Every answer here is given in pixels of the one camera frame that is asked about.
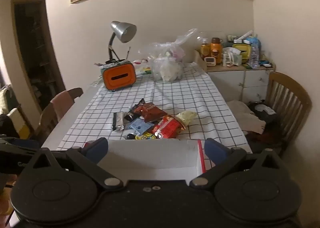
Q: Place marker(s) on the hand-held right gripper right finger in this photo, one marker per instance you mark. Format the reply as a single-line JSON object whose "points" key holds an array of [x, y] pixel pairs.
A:
{"points": [[215, 150]]}

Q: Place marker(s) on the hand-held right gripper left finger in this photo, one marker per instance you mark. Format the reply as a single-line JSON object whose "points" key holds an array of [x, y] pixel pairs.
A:
{"points": [[97, 148]]}

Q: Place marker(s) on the light blue snack packet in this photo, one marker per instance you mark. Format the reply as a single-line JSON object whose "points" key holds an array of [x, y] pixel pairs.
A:
{"points": [[140, 126]]}

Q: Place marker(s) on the white and red cardboard box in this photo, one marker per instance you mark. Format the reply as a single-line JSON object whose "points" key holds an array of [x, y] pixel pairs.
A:
{"points": [[155, 154]]}

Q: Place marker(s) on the copper foil snack packet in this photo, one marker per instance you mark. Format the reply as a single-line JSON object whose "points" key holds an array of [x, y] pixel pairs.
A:
{"points": [[153, 112]]}

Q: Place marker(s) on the silver snack packet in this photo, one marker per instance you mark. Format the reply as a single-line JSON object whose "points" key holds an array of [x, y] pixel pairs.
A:
{"points": [[118, 121]]}

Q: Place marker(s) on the small black round snack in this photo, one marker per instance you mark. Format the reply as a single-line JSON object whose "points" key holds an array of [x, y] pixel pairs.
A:
{"points": [[130, 136]]}

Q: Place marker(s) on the pale green snack packet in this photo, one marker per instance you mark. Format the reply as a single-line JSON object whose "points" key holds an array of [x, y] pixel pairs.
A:
{"points": [[186, 117]]}

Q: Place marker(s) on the beige cloth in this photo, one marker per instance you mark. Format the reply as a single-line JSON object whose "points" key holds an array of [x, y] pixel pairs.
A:
{"points": [[246, 118]]}

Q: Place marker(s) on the black cookie snack packet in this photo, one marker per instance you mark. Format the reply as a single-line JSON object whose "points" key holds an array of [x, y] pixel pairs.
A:
{"points": [[129, 117]]}

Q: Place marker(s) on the sofa with cushions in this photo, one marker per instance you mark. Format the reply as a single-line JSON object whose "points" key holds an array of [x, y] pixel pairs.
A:
{"points": [[10, 113]]}

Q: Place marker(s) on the yellow cartoon snack packet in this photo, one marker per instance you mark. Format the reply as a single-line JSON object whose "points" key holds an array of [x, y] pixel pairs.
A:
{"points": [[146, 137]]}

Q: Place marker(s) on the red snack packet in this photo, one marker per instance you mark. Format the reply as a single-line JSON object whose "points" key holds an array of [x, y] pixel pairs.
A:
{"points": [[168, 126]]}

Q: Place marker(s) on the pink backed chair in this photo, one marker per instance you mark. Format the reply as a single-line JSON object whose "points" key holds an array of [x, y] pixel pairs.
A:
{"points": [[60, 108]]}

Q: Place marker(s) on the dark brown snack packet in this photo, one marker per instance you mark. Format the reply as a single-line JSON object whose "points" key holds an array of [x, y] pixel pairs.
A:
{"points": [[140, 105]]}

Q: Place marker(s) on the dark bag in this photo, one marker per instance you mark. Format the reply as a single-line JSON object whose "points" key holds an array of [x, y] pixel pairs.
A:
{"points": [[265, 112]]}

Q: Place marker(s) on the checkered white tablecloth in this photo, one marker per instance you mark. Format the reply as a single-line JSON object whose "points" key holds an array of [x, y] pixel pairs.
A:
{"points": [[170, 93]]}

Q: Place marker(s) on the orange tissue box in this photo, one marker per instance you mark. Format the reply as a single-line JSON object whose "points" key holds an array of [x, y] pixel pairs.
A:
{"points": [[119, 76]]}

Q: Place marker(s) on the white kitchen timer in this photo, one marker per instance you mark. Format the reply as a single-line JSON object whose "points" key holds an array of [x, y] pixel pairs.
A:
{"points": [[210, 62]]}

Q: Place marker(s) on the slatted wooden chair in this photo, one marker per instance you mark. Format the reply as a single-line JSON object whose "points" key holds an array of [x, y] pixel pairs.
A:
{"points": [[290, 100]]}

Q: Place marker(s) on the colourful printed paper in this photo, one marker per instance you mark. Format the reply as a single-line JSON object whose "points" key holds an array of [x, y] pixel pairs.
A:
{"points": [[143, 68]]}

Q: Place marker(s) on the clear plastic bag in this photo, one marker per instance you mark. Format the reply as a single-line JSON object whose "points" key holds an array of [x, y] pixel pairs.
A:
{"points": [[166, 64]]}

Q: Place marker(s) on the orange thermos bottle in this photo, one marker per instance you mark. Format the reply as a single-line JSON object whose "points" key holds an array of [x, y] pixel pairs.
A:
{"points": [[216, 50]]}

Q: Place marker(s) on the amber liquid bottle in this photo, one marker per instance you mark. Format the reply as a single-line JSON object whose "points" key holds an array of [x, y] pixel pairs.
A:
{"points": [[205, 49]]}

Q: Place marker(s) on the clear water bottle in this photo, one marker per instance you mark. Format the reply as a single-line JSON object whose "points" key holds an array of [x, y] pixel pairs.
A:
{"points": [[253, 55]]}

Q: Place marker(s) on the yellow storage box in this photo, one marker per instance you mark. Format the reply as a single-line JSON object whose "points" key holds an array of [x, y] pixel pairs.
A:
{"points": [[243, 49]]}

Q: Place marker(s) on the dark wooden bookshelf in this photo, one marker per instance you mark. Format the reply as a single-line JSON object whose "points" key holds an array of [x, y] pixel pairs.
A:
{"points": [[37, 53]]}

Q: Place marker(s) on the silver desk lamp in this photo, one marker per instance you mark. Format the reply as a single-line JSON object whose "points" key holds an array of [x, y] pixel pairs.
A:
{"points": [[123, 30]]}

